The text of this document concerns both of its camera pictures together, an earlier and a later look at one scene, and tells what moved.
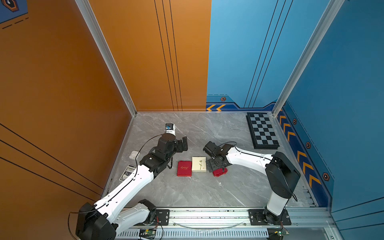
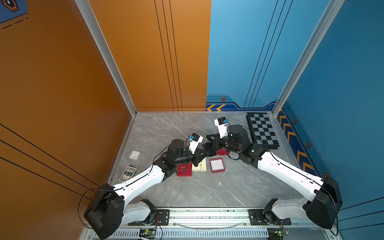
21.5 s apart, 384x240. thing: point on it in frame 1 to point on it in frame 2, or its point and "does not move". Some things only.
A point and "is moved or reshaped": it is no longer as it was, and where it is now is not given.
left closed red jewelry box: x=184 y=168 does not move
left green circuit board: x=147 y=234 does not move
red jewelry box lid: x=218 y=172 is moved or reshaped
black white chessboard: x=261 y=131 does not move
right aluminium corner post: x=331 y=12 does not move
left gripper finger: x=185 y=145 to x=208 y=151
